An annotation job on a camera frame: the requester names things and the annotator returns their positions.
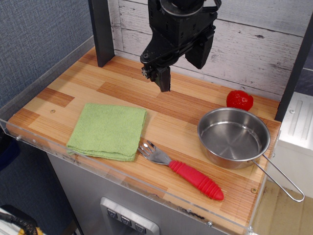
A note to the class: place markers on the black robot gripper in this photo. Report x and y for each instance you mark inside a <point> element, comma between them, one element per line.
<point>179,27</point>

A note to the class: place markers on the green cloth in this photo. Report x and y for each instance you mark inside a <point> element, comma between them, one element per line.
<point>108,131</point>

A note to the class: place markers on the red toy strawberry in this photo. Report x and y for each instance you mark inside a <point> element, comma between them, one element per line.
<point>239,99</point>

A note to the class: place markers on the stainless steel pan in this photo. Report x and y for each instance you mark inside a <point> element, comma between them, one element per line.
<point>233,138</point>

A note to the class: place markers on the clear acrylic guard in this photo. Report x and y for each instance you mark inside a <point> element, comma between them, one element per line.
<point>150,194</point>

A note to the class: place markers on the white appliance at right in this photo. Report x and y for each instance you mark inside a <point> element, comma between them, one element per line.
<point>293,151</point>

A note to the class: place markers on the silver button panel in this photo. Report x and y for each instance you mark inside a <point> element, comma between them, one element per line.
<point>121,219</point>

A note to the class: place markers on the yellow object bottom left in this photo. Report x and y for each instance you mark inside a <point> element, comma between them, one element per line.
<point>31,231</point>

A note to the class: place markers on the dark grey left post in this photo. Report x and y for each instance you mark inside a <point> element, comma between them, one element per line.
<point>102,31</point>

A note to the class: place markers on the dark grey post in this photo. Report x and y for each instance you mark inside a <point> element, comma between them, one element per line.
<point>295,72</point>
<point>102,31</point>

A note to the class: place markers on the red handled metal fork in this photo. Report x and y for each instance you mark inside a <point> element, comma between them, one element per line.
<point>200,181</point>

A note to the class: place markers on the dark grey right post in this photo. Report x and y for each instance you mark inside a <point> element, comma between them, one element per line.
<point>295,72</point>

